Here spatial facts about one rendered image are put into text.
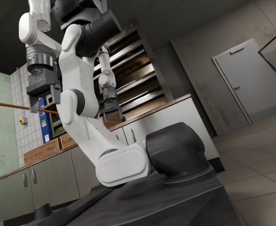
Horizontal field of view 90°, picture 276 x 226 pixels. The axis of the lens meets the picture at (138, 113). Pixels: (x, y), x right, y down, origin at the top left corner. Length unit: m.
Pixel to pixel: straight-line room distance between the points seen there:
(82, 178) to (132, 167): 1.02
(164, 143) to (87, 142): 0.33
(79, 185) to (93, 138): 0.93
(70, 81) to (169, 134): 0.53
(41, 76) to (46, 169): 1.35
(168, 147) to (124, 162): 0.15
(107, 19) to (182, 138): 0.63
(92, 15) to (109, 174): 0.72
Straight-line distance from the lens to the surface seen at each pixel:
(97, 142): 0.61
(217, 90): 4.69
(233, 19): 5.79
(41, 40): 0.63
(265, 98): 4.88
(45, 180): 1.82
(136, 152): 0.47
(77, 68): 0.76
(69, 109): 0.65
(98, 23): 0.80
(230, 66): 4.96
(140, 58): 1.89
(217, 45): 5.28
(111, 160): 0.52
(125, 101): 1.78
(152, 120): 1.11
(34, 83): 0.57
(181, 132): 0.48
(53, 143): 1.79
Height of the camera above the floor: 0.30
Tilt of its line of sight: 15 degrees up
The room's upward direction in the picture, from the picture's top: 20 degrees counter-clockwise
